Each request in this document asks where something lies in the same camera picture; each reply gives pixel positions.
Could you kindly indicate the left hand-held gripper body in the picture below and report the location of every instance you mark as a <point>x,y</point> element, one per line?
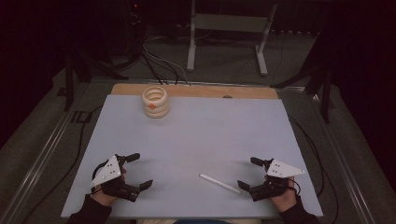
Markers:
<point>107,171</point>

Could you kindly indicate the white pen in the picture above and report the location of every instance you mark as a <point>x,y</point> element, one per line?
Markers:
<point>220,183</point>

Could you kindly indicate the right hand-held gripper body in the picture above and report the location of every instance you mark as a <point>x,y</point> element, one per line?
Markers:
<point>277,174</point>

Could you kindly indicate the person's right hand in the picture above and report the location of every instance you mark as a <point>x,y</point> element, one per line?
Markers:
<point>285,200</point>

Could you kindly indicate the metal floor rail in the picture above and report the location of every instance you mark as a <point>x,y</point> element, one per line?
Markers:
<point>342,168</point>
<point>40,158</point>

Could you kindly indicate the beige ribbed pen holder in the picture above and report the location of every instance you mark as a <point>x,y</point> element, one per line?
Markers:
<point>155,102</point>

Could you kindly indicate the black stand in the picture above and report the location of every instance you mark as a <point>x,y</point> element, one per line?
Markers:
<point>320,81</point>
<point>77,67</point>

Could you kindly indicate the light grey board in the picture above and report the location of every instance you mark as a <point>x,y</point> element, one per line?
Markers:
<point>199,140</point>

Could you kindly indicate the wooden table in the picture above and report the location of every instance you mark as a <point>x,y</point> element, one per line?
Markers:
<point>199,91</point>

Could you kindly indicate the person's left hand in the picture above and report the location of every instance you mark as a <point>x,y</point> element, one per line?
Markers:
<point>104,196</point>

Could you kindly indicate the dark equipment rack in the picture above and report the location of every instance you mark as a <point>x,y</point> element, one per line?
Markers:
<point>134,28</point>

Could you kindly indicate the grey metal stand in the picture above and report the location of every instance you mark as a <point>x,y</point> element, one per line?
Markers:
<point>230,23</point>

